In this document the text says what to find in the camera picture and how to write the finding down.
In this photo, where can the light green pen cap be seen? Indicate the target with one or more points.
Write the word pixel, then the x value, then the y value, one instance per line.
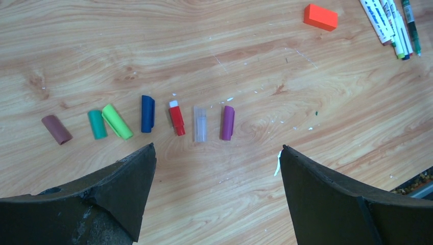
pixel 116 123

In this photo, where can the red pen cap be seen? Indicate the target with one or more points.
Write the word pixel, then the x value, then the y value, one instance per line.
pixel 177 118

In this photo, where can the dark blue cap marker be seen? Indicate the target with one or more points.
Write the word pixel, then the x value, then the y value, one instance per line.
pixel 403 35

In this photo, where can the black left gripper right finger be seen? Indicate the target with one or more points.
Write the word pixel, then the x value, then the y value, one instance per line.
pixel 328 207

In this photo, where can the light green cap marker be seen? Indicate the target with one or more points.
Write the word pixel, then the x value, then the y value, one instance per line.
pixel 400 48

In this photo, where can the brown pen cap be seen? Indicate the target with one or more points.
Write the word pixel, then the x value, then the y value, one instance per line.
pixel 57 129

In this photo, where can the dark green pen cap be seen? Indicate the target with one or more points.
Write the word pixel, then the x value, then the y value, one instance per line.
pixel 97 124

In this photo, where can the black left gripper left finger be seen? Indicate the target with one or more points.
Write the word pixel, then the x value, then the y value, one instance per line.
pixel 104 207

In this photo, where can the brown cap marker pen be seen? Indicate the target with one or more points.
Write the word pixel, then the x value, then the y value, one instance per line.
pixel 378 20

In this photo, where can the clear pen cap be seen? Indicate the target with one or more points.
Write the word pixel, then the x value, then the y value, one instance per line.
pixel 200 124

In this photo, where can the purple pen cap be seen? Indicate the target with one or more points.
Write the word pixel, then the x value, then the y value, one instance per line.
pixel 228 123

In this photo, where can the orange red eraser block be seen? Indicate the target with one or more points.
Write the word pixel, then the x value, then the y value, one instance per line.
pixel 320 17

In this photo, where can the green cap marker pen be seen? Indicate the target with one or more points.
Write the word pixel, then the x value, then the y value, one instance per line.
pixel 386 8

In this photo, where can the dark blue pen cap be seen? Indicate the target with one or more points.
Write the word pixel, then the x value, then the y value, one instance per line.
pixel 147 113

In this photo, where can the dark green grey marker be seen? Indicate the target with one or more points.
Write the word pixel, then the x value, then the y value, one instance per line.
pixel 410 21

